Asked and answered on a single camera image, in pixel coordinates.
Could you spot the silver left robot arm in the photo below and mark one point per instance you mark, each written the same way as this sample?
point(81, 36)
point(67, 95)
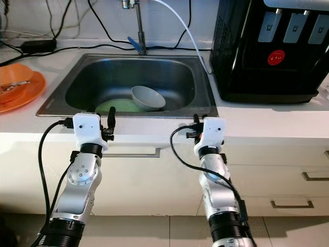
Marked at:
point(82, 175)

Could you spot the black water dispenser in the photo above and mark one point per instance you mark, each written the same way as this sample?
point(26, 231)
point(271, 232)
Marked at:
point(252, 77)

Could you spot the metal fork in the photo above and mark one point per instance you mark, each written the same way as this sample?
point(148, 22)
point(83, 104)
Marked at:
point(16, 85)

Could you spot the black power adapter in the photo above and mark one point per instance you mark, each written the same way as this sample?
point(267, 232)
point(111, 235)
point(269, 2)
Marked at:
point(38, 46)

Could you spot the grey bowl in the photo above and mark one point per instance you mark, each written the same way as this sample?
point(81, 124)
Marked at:
point(149, 98)

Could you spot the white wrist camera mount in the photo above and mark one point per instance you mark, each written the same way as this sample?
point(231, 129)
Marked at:
point(212, 133)
point(86, 128)

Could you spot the metal faucet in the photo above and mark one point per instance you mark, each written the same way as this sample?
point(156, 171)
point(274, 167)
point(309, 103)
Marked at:
point(140, 25)

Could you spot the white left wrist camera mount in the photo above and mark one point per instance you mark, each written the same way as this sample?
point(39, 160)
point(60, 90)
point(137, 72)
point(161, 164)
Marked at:
point(86, 128)

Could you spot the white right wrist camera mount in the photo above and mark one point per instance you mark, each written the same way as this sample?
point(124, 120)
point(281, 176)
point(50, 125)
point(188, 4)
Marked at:
point(212, 133)

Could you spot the stainless steel sink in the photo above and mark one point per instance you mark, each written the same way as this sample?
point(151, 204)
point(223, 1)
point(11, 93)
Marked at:
point(185, 77)

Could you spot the green plate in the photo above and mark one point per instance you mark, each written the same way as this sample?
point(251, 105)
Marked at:
point(115, 105)

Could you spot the orange bowl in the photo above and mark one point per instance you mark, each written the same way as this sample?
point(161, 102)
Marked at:
point(13, 72)

